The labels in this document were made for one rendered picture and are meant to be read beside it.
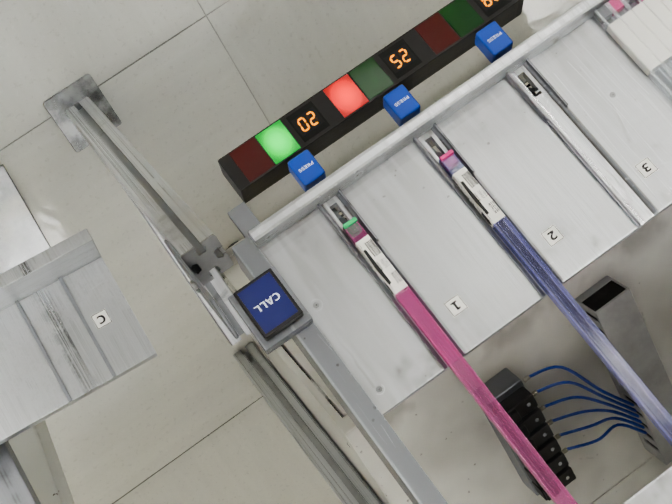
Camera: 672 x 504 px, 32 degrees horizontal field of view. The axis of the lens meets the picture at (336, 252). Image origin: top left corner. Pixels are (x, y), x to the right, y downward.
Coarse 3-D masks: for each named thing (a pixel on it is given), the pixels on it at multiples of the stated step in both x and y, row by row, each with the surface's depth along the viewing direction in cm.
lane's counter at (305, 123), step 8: (312, 104) 111; (296, 112) 111; (304, 112) 111; (312, 112) 111; (288, 120) 111; (296, 120) 111; (304, 120) 111; (312, 120) 111; (320, 120) 111; (296, 128) 111; (304, 128) 111; (312, 128) 111; (320, 128) 111; (304, 136) 110; (312, 136) 110
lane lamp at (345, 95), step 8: (344, 80) 112; (352, 80) 112; (328, 88) 112; (336, 88) 112; (344, 88) 112; (352, 88) 112; (328, 96) 112; (336, 96) 112; (344, 96) 111; (352, 96) 111; (360, 96) 111; (336, 104) 111; (344, 104) 111; (352, 104) 111; (360, 104) 111; (344, 112) 111; (352, 112) 111
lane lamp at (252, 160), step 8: (248, 144) 110; (256, 144) 110; (232, 152) 110; (240, 152) 110; (248, 152) 110; (256, 152) 110; (264, 152) 110; (240, 160) 110; (248, 160) 110; (256, 160) 110; (264, 160) 110; (240, 168) 110; (248, 168) 110; (256, 168) 110; (264, 168) 110; (248, 176) 109; (256, 176) 109
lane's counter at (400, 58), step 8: (400, 40) 113; (392, 48) 113; (400, 48) 113; (408, 48) 113; (384, 56) 113; (392, 56) 112; (400, 56) 112; (408, 56) 112; (416, 56) 112; (392, 64) 112; (400, 64) 112; (408, 64) 112; (416, 64) 112; (392, 72) 112; (400, 72) 112
